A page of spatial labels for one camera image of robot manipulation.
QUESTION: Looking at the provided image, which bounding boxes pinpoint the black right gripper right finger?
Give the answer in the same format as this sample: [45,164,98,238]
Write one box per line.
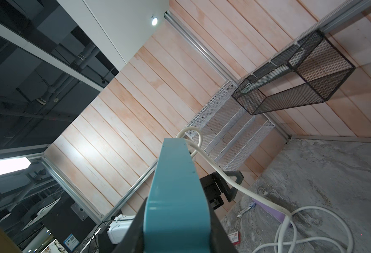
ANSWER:
[208,204,238,253]

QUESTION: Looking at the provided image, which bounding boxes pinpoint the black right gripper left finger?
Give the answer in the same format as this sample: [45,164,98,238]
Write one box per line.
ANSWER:
[112,199,148,253]

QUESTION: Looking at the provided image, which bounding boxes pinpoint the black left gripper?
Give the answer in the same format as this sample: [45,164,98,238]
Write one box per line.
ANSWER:
[200,172,238,210]

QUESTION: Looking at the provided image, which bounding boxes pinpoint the purple power strip with cord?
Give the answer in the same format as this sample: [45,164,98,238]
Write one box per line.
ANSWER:
[251,197,354,253]

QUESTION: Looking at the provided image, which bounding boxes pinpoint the teal power strip with cord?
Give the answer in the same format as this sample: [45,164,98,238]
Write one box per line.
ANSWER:
[143,126,291,253]

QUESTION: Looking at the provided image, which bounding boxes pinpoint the red white small box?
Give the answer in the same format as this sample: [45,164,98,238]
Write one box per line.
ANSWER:
[228,231,240,245]

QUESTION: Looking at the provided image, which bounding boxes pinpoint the blue white pen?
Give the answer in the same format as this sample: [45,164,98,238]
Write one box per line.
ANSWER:
[237,201,256,218]

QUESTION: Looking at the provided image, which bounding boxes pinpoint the black mesh basket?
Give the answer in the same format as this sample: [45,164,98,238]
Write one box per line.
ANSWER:
[232,30,356,116]

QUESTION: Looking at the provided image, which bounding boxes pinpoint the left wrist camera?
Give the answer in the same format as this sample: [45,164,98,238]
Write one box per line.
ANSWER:
[107,214,136,245]

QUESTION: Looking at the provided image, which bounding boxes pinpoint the white wire mesh shelf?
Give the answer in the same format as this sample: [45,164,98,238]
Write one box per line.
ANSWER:
[188,80,275,171]

